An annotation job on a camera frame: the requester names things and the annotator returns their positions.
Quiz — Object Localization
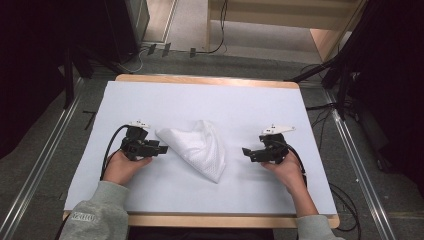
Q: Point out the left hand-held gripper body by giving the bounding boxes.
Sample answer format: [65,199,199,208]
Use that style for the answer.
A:
[120,119,155,162]

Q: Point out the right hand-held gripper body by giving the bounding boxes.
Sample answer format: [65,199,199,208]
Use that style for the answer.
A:
[259,124,297,165]

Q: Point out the white mesh laundry bag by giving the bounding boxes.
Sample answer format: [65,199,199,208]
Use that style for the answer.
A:
[155,119,227,184]

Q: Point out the person's left hand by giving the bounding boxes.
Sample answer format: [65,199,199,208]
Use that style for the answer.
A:
[102,150,153,187]

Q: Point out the person's right hand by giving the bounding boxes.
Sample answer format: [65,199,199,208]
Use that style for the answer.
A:
[261,151,308,195]

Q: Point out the white table mat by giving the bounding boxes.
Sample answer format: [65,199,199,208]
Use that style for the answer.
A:
[63,80,338,216]

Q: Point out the wooden table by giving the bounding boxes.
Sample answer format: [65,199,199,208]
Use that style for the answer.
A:
[62,73,341,230]

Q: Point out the black stand leg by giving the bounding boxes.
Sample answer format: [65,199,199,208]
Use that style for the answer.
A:
[284,55,338,83]
[62,46,76,110]

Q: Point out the person's dark pants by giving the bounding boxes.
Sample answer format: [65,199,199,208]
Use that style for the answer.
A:
[127,226,298,240]

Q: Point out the dark cabinet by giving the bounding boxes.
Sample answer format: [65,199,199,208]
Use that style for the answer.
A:
[103,0,151,65]

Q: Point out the black curtain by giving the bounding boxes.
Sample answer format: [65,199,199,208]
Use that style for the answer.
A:
[0,0,113,159]
[331,0,424,198]

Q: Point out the light wooden shelf unit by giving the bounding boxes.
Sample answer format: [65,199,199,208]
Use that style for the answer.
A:
[204,0,368,63]

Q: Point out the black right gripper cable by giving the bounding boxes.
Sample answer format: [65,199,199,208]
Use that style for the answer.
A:
[282,142,308,188]

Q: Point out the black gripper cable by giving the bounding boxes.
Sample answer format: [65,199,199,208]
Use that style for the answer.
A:
[99,124,133,181]
[282,142,308,188]

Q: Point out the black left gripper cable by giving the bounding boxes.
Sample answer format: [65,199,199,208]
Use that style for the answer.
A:
[99,124,133,181]

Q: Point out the black floor cable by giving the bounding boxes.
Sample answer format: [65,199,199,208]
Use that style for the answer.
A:
[305,102,338,152]
[328,182,363,233]

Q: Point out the white floor cable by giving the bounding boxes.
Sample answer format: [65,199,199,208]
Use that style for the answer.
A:
[122,46,148,74]

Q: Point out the metal floor rail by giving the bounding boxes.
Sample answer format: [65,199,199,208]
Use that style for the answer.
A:
[323,89,398,240]
[0,78,85,240]

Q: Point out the black hanging cable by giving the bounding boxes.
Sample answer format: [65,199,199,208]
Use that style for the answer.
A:
[195,0,230,55]

